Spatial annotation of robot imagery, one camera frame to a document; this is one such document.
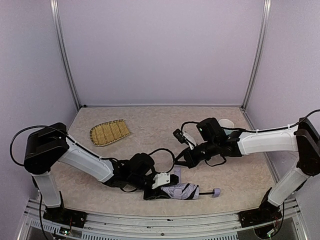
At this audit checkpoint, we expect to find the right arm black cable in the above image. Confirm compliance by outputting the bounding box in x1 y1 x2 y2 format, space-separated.
232 109 320 133

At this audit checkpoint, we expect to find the aluminium corner post left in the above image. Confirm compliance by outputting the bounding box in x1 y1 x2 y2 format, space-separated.
50 0 82 111

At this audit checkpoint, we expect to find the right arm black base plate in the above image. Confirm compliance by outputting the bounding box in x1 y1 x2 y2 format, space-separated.
238 207 282 228

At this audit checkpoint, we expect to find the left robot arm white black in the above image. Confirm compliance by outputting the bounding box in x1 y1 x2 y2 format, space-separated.
23 122 171 208

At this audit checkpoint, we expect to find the woven bamboo tray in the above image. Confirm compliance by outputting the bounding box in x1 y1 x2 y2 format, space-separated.
89 119 131 147

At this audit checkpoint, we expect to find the lilac umbrella with black lining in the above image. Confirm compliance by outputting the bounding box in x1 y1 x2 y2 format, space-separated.
160 166 221 200

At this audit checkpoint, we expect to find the aluminium front rail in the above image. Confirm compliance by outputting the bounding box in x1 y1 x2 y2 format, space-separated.
16 199 310 240

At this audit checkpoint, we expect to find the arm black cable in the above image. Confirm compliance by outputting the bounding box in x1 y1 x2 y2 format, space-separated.
9 126 67 167
232 109 320 133

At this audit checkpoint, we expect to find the aluminium corner post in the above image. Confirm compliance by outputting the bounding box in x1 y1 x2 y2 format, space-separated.
241 0 272 112
50 0 82 111

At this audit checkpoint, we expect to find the aluminium corner post right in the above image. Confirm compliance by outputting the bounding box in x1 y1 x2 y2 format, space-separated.
241 0 272 112

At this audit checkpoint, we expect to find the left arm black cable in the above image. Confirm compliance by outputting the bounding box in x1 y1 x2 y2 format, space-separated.
9 126 67 167

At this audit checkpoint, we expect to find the light blue plastic jug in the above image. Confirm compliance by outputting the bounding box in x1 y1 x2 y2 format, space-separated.
218 118 235 136

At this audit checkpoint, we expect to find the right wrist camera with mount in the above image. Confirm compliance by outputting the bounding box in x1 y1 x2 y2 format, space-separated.
172 129 198 150

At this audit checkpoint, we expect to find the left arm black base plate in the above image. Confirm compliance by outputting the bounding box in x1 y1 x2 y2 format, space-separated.
43 207 87 229

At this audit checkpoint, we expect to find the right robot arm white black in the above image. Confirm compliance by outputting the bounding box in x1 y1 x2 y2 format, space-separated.
173 117 320 212

